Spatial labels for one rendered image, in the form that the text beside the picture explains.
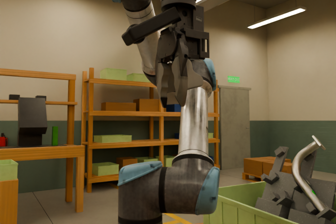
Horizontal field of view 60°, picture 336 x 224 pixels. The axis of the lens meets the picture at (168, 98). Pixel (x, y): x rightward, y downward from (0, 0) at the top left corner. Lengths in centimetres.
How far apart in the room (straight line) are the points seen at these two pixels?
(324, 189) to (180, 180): 66
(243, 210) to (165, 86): 66
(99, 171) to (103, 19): 306
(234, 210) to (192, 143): 43
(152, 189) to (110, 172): 486
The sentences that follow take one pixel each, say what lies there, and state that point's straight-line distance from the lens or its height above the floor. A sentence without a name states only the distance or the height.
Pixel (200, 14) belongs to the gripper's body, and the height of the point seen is 147.
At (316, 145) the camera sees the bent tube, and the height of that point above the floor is 116.
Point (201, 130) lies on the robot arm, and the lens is 84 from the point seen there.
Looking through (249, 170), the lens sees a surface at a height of 22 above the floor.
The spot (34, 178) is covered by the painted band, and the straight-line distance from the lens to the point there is 585.
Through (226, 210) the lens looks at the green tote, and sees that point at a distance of 120.
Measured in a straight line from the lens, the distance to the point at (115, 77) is 560.
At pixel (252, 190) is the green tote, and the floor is 93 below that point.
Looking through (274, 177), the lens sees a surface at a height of 101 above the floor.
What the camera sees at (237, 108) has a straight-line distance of 804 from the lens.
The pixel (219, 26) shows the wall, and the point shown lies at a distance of 809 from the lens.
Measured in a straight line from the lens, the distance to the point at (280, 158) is 142.
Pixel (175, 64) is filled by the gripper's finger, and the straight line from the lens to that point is 55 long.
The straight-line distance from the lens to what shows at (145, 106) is 586.
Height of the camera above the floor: 125
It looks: 4 degrees up
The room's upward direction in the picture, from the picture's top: straight up
